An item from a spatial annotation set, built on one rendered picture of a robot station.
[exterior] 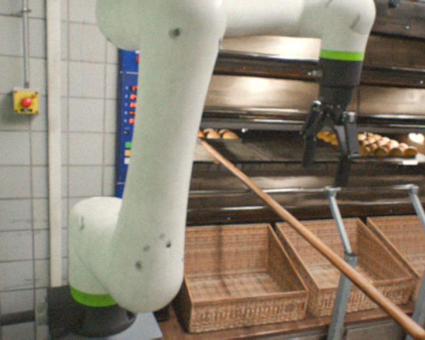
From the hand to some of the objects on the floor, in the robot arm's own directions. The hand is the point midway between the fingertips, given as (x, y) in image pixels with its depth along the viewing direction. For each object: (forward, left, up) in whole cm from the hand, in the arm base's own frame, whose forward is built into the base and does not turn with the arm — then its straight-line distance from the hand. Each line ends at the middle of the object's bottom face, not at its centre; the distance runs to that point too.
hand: (323, 171), depth 101 cm
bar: (+54, +58, -149) cm, 169 cm away
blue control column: (-11, +206, -149) cm, 255 cm away
